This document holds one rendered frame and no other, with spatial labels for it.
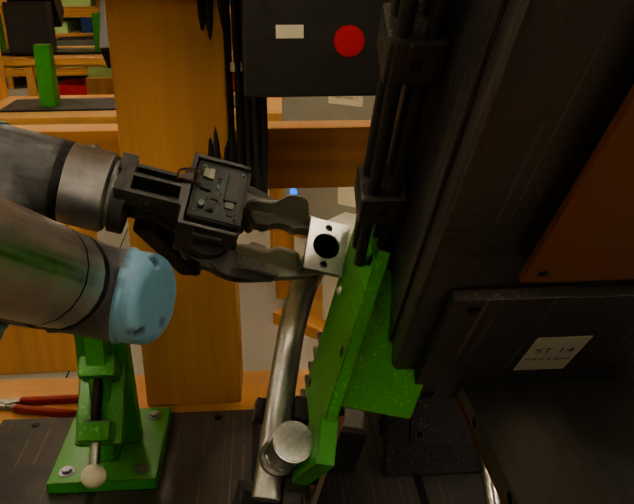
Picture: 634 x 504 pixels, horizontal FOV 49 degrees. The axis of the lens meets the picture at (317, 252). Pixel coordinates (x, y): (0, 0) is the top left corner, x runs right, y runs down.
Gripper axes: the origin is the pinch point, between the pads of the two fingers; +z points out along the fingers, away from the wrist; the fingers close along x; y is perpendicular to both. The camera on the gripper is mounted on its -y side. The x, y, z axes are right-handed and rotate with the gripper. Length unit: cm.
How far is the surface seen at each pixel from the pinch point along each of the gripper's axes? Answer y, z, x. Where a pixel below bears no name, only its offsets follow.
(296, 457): -0.4, 1.3, -19.9
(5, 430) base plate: -42, -31, -18
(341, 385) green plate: 4.5, 3.2, -13.8
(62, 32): -743, -239, 544
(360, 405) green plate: 1.9, 5.9, -14.6
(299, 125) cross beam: -21.6, -1.4, 28.1
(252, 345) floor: -226, 22, 50
